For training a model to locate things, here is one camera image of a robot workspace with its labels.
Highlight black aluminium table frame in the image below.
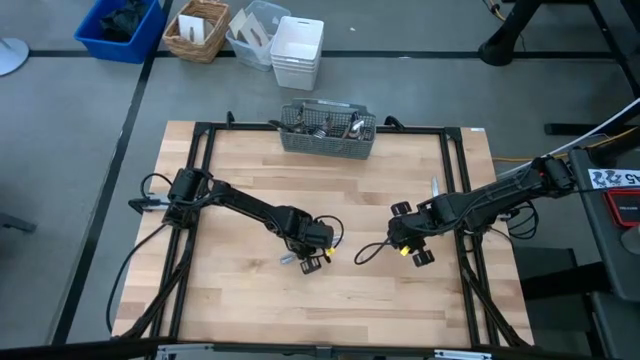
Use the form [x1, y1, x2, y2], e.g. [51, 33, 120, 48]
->
[112, 118, 534, 351]

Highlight brown wicker basket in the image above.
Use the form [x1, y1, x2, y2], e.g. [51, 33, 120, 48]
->
[162, 0, 232, 65]

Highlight blue plastic bin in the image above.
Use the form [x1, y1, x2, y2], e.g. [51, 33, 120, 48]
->
[73, 0, 168, 65]

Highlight black side cart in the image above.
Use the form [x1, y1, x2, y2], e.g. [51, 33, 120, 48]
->
[568, 128, 640, 360]

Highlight black neighbouring table frame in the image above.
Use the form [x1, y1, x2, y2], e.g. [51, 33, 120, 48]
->
[542, 0, 640, 137]

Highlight yellow floor cable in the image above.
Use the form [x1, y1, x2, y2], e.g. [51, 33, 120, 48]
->
[491, 127, 639, 165]

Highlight clear plastic bin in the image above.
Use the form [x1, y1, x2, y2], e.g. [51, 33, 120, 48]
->
[224, 0, 293, 73]

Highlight grey plastic silverware caddy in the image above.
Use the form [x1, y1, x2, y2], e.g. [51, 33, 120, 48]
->
[277, 97, 378, 161]

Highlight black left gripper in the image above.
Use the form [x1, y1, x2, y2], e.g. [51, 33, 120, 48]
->
[273, 205, 336, 275]

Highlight white printed paper label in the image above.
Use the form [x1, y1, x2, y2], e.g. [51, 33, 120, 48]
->
[587, 167, 640, 191]

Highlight white card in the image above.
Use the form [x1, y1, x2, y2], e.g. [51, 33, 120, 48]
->
[177, 13, 207, 46]

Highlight table-edge camera mount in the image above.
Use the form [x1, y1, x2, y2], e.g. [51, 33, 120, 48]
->
[152, 342, 496, 360]

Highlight black cloth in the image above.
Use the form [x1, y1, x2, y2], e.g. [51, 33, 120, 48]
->
[98, 0, 152, 44]

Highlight grey round floor base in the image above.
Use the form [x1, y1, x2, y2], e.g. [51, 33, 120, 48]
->
[0, 35, 31, 78]

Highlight black floor cable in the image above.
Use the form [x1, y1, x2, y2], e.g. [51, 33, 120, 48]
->
[104, 219, 174, 335]

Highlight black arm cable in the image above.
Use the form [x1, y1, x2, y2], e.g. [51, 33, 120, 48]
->
[353, 238, 397, 266]
[313, 214, 346, 251]

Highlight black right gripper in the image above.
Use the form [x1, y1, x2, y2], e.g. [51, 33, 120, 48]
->
[387, 198, 447, 268]

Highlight white plastic bin stack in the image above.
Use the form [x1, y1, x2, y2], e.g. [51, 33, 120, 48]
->
[269, 15, 326, 93]

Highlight grey floor object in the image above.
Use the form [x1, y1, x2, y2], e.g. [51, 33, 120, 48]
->
[0, 211, 39, 235]

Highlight beige cardboard piece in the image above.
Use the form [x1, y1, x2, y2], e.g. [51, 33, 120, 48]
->
[239, 13, 272, 50]
[228, 8, 250, 40]

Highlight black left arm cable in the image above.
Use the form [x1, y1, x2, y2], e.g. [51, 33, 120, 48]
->
[313, 214, 346, 251]

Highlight black post with flared base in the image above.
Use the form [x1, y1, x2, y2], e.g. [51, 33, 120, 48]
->
[476, 0, 544, 68]

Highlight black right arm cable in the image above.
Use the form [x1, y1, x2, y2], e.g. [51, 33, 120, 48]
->
[353, 238, 397, 266]

